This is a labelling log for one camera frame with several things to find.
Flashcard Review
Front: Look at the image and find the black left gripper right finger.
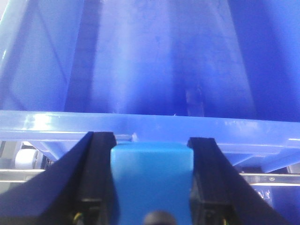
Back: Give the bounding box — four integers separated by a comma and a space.
187, 137, 289, 225

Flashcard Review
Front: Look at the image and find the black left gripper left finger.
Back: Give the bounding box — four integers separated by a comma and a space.
0, 132, 120, 225

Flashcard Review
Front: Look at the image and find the blue cube block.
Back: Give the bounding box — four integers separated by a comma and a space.
111, 142, 194, 225

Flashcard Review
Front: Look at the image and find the blue bin lower shelf right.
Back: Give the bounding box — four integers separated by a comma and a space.
252, 186, 300, 225

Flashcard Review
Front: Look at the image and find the blue plastic bin front left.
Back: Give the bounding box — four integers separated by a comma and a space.
0, 0, 300, 173

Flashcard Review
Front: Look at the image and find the white roller conveyor rail left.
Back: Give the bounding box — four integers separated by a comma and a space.
15, 149, 38, 170

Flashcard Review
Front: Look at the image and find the steel shelf front rail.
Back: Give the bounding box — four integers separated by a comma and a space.
0, 169, 300, 187

